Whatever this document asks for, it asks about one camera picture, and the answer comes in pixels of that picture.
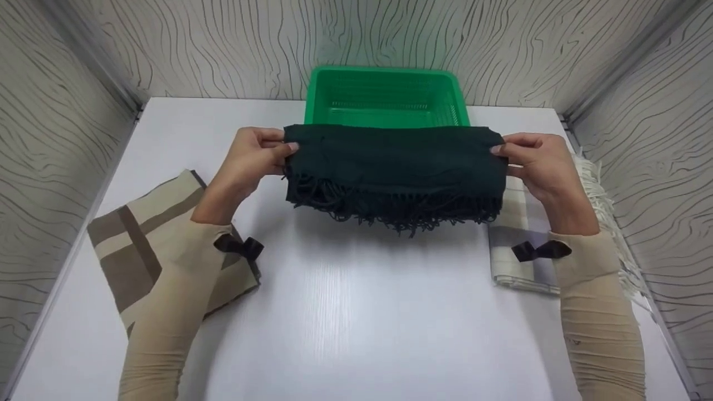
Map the beige brown checked scarf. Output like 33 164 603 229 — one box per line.
87 169 261 339

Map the dark green fringed scarf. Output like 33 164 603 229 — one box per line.
282 124 509 238

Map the person's left forearm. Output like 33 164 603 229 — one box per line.
118 221 246 401

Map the green plastic basket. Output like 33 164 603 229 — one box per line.
304 66 470 128

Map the person's left hand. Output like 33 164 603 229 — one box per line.
191 127 300 226

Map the black wrist band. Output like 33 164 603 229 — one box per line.
511 239 573 263
214 233 265 261

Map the person's right hand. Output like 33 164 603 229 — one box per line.
490 133 600 236

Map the person's right forearm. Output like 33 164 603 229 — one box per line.
548 229 647 401

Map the white grey fringed scarf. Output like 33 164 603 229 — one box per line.
488 154 652 312

